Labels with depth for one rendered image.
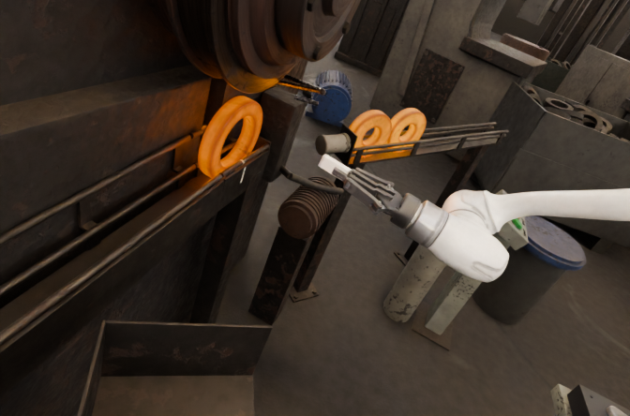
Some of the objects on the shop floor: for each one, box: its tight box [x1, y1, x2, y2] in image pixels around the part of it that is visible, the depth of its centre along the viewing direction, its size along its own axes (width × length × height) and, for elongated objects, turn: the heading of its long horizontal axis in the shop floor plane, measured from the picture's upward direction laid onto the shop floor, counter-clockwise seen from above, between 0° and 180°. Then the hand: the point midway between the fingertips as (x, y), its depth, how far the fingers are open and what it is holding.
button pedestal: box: [412, 189, 529, 351], centre depth 151 cm, size 16×24×62 cm, turn 130°
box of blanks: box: [473, 82, 630, 255], centre depth 287 cm, size 103×83×77 cm
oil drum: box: [499, 33, 550, 84], centre depth 506 cm, size 59×59×89 cm
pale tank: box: [547, 0, 630, 67], centre depth 716 cm, size 92×92×450 cm
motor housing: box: [248, 176, 338, 326], centre depth 134 cm, size 13×22×54 cm, turn 130°
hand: (335, 168), depth 91 cm, fingers closed
